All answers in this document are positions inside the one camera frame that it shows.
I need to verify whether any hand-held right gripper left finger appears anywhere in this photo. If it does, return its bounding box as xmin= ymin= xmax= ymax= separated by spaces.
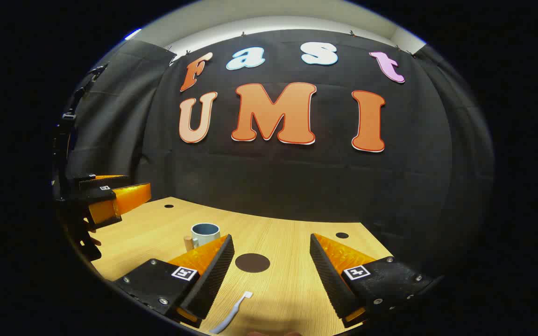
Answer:
xmin=113 ymin=234 xmax=235 ymax=328

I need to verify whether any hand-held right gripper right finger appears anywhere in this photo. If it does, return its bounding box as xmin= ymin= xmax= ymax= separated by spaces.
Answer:
xmin=310 ymin=233 xmax=442 ymax=328

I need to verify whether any light blue cup wooden handle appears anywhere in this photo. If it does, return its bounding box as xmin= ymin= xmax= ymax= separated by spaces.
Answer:
xmin=184 ymin=223 xmax=221 ymax=252

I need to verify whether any dark brown round coaster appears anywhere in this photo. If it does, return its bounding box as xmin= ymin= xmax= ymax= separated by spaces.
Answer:
xmin=235 ymin=253 xmax=271 ymax=273

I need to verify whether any white toothbrush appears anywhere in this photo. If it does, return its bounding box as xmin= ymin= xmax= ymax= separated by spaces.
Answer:
xmin=209 ymin=291 xmax=254 ymax=335

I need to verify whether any wooden desktop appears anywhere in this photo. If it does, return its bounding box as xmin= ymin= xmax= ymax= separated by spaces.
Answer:
xmin=89 ymin=196 xmax=393 ymax=336

